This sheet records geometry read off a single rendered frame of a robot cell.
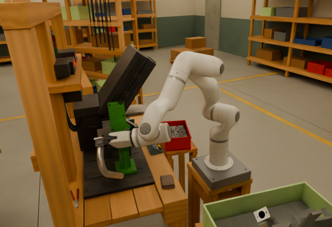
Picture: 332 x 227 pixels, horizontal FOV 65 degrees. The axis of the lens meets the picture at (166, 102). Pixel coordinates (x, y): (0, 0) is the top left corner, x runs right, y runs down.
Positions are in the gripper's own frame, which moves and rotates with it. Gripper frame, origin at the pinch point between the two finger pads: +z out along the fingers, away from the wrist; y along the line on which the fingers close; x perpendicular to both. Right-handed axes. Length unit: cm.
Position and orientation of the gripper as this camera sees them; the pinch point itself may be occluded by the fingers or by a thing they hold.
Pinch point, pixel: (102, 143)
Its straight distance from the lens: 121.6
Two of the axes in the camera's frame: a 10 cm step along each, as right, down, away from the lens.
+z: -9.6, 2.0, 1.9
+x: 1.0, 9.0, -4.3
